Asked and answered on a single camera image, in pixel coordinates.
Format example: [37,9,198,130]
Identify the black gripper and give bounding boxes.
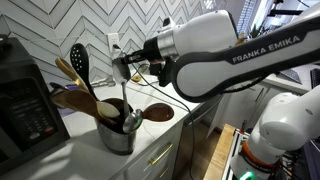
[122,37,161,66]

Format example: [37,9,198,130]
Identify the silver metal spatula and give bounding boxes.
[111,56,133,122]

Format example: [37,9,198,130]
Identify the brown wooden spatula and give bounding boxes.
[49,87,116,125]

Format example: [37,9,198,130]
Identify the silver metal utensil bucket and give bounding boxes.
[94,97,138,156]

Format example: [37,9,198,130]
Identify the silver metal tongs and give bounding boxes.
[91,76,117,89]

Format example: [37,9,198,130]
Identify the black slotted spoon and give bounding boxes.
[69,42,100,102]

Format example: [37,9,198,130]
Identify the light wooden spoon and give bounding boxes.
[96,100,121,119]

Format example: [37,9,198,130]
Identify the dark brown wooden spoon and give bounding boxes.
[142,102,175,123]

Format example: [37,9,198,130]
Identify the silver metal ladle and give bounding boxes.
[122,108,145,135]

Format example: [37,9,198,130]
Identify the yellow wooden spoon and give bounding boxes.
[54,56,90,94]

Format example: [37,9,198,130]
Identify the black countertop oven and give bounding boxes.
[0,35,71,176]

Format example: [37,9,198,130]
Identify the wooden board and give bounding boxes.
[202,123,237,180]

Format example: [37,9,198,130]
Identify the white wall outlet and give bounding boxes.
[106,32,121,55]

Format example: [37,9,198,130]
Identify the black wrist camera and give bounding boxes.
[148,59,175,88]

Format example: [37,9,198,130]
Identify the long thin power cable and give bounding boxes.
[114,43,197,180]

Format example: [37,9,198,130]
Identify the gold drawer handle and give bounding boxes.
[147,142,175,166]
[158,165,171,179]

